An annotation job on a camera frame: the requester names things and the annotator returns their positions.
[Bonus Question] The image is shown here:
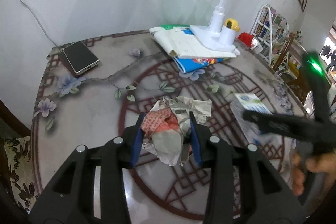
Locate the white book rack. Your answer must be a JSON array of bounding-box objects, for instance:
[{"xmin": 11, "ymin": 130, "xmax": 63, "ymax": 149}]
[{"xmin": 250, "ymin": 5, "xmax": 290, "ymax": 67}]

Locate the floral chair cushion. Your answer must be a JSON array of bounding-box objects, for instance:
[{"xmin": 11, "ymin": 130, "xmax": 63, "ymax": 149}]
[{"xmin": 4, "ymin": 136, "xmax": 39, "ymax": 214}]

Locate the white desk lamp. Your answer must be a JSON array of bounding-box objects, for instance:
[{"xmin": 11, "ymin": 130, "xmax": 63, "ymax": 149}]
[{"xmin": 190, "ymin": 0, "xmax": 235, "ymax": 52}]

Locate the red bag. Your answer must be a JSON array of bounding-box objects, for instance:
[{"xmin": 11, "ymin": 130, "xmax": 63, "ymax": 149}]
[{"xmin": 238, "ymin": 32, "xmax": 254, "ymax": 48}]

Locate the white blue milk carton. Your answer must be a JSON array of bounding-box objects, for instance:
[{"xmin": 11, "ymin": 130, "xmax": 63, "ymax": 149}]
[{"xmin": 229, "ymin": 92, "xmax": 287, "ymax": 146}]

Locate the wooden dining chair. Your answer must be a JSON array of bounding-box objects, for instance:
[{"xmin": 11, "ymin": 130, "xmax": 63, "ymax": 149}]
[{"xmin": 271, "ymin": 32, "xmax": 310, "ymax": 104}]

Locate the person right hand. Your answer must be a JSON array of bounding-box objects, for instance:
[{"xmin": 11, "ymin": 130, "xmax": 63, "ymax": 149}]
[{"xmin": 291, "ymin": 152, "xmax": 335, "ymax": 196}]

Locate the blue cartoon book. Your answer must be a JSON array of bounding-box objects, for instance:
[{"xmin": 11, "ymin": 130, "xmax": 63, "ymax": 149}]
[{"xmin": 173, "ymin": 57, "xmax": 226, "ymax": 73}]

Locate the newspaper ball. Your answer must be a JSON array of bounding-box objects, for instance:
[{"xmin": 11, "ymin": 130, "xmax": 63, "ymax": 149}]
[{"xmin": 141, "ymin": 96, "xmax": 212, "ymax": 166}]

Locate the black smartphone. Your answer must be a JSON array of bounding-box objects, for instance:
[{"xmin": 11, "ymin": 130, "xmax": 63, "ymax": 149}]
[{"xmin": 59, "ymin": 42, "xmax": 100, "ymax": 77}]

